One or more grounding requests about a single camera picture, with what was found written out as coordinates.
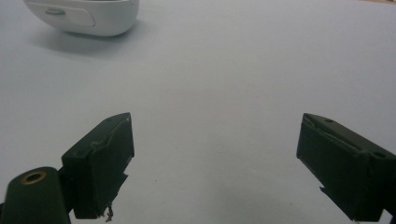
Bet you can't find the white plastic container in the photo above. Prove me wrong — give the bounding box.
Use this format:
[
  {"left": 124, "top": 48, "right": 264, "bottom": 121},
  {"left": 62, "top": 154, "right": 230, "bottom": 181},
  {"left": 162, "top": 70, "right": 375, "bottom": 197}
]
[{"left": 22, "top": 0, "right": 140, "bottom": 37}]

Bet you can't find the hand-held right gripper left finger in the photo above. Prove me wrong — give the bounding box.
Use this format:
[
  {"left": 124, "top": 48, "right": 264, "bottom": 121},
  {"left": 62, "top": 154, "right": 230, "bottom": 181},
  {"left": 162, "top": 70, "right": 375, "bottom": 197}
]
[{"left": 61, "top": 112, "right": 135, "bottom": 220}]

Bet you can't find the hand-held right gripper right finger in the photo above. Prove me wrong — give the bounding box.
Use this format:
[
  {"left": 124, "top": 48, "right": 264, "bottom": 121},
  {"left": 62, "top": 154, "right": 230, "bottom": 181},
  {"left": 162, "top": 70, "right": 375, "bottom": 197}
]
[{"left": 296, "top": 112, "right": 396, "bottom": 223}]

